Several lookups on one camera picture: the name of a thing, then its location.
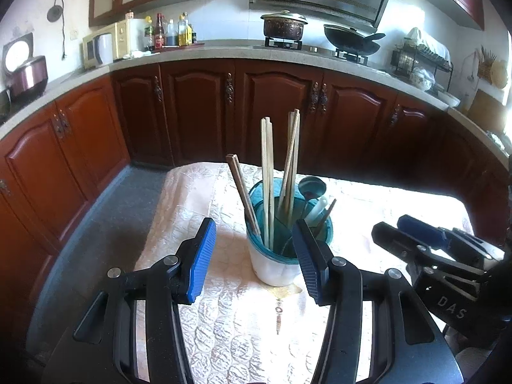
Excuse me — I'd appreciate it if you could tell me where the metal spoon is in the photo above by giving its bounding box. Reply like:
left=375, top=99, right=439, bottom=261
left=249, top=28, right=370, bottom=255
left=298, top=176, right=326, bottom=201

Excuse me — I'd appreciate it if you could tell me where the wooden chopstick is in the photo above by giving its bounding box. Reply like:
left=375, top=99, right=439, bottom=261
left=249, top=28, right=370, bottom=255
left=266, top=117, right=274, bottom=251
left=260, top=117, right=270, bottom=248
left=278, top=109, right=300, bottom=214
left=226, top=154, right=261, bottom=237

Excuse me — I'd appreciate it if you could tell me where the white plastic spoon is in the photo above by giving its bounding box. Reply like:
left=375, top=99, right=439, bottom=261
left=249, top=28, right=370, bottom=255
left=305, top=196, right=328, bottom=226

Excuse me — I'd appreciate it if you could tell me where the cream quilted tablecloth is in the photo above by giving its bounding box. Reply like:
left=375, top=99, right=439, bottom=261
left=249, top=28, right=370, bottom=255
left=136, top=162, right=472, bottom=383

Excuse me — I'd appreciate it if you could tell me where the wooden cutting board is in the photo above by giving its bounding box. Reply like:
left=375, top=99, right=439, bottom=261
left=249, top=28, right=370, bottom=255
left=467, top=89, right=507, bottom=133

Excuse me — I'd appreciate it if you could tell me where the white teal utensil holder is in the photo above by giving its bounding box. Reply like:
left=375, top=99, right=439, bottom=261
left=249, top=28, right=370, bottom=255
left=245, top=180, right=319, bottom=287

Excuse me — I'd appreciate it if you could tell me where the wicker utensil basket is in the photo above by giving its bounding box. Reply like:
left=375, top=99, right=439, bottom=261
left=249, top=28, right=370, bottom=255
left=476, top=46, right=496, bottom=83

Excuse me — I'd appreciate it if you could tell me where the black dish rack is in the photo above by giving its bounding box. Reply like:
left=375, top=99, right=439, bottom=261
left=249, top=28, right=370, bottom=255
left=390, top=37, right=454, bottom=89

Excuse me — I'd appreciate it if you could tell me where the black wok pan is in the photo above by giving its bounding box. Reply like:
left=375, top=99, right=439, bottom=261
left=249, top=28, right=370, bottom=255
left=324, top=24, right=385, bottom=56

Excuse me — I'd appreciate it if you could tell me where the rice cooker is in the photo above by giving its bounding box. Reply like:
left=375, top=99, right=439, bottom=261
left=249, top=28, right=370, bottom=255
left=2, top=32, right=48, bottom=105

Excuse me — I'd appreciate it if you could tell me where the dark cooking pot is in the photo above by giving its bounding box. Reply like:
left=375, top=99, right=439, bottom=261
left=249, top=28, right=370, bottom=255
left=261, top=11, right=308, bottom=41

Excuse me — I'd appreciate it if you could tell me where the cream microwave oven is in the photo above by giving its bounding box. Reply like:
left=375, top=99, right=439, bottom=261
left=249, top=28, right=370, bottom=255
left=83, top=18, right=146, bottom=69

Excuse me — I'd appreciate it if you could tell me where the red sauce bottle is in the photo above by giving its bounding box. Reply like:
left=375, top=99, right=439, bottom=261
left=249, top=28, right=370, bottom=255
left=154, top=13, right=166, bottom=50

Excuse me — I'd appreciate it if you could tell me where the yellow oil bottle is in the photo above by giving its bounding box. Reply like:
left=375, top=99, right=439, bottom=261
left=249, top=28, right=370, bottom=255
left=178, top=12, right=192, bottom=47

